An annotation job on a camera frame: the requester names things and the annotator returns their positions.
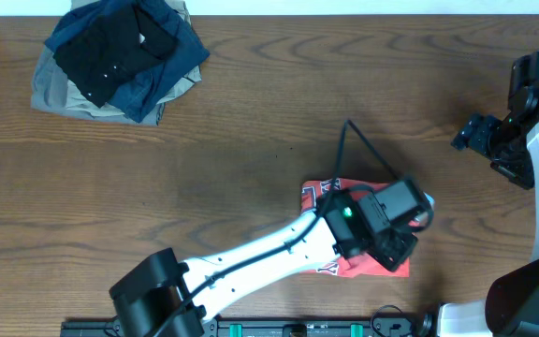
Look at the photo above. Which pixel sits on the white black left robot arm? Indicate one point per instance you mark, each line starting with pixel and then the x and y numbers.
pixel 162 296

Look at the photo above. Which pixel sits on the red orange t-shirt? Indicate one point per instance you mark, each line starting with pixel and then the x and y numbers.
pixel 342 267

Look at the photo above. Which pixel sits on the navy blue folded garment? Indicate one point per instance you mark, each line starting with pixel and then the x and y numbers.
pixel 166 70

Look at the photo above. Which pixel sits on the grey khaki folded garment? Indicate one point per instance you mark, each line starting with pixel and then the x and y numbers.
pixel 59 100

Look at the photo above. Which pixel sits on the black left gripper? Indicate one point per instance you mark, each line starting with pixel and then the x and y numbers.
pixel 404 250

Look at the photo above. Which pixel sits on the black mounting rail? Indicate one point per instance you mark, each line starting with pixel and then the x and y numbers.
pixel 382 325

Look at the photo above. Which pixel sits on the black folded shirt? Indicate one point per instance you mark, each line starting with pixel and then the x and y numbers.
pixel 112 51

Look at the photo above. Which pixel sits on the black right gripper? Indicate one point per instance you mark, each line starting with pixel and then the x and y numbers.
pixel 476 136

